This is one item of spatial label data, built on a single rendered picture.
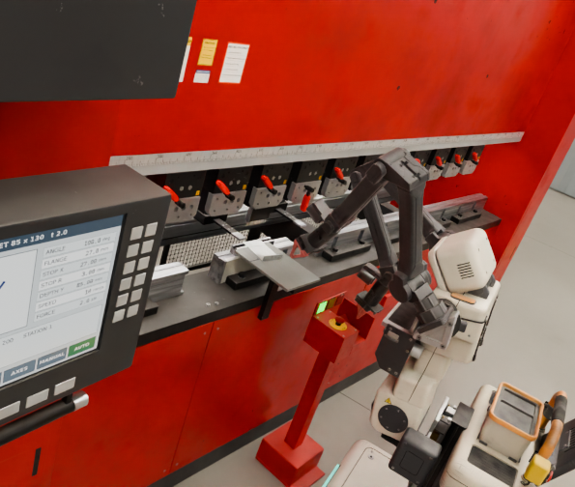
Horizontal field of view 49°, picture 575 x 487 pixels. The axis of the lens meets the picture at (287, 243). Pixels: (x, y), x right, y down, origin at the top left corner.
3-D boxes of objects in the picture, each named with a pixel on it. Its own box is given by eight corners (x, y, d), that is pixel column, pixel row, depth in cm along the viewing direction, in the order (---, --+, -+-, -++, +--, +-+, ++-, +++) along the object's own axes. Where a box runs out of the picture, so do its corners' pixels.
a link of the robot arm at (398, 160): (408, 175, 153) (436, 159, 158) (368, 157, 162) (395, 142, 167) (408, 308, 180) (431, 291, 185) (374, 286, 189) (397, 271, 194)
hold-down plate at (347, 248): (330, 262, 263) (332, 256, 262) (321, 255, 266) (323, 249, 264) (369, 250, 285) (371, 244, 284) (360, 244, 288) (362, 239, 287)
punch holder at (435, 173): (424, 181, 300) (438, 149, 293) (410, 173, 305) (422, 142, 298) (439, 179, 312) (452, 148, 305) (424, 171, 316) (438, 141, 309)
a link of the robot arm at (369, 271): (393, 276, 227) (401, 269, 234) (368, 257, 230) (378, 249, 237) (376, 299, 233) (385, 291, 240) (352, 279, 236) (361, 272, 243)
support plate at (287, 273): (286, 292, 207) (287, 289, 207) (234, 252, 221) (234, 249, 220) (320, 281, 221) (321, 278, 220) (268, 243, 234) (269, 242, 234)
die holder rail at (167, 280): (43, 333, 172) (46, 304, 168) (31, 321, 175) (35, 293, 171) (183, 294, 209) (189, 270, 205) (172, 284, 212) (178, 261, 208)
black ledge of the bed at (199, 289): (45, 378, 164) (47, 364, 162) (7, 332, 175) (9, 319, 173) (499, 225, 388) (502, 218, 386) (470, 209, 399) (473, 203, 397)
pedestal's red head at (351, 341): (333, 363, 238) (349, 326, 230) (302, 340, 245) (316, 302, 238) (361, 348, 253) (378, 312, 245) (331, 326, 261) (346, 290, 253)
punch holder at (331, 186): (323, 198, 241) (337, 158, 234) (307, 187, 245) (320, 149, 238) (346, 194, 252) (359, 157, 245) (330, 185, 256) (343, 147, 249)
